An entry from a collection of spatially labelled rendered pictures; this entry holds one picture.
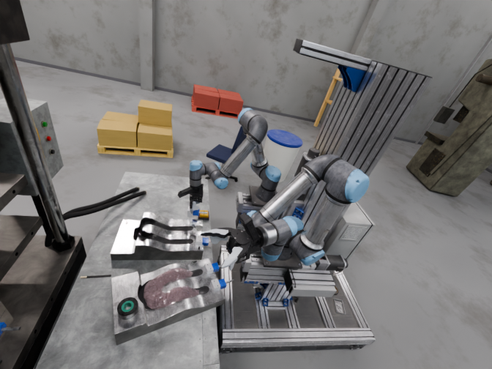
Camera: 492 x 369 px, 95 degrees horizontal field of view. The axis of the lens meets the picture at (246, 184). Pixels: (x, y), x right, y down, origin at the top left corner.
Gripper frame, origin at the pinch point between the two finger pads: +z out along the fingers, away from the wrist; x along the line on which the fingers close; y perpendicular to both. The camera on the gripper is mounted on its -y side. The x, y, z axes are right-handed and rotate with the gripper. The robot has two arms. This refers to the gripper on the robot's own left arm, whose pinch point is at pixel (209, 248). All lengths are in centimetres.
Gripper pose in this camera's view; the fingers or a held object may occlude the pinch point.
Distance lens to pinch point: 71.6
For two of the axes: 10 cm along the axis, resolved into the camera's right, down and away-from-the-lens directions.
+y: -1.5, 8.7, 4.6
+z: -8.3, 1.4, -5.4
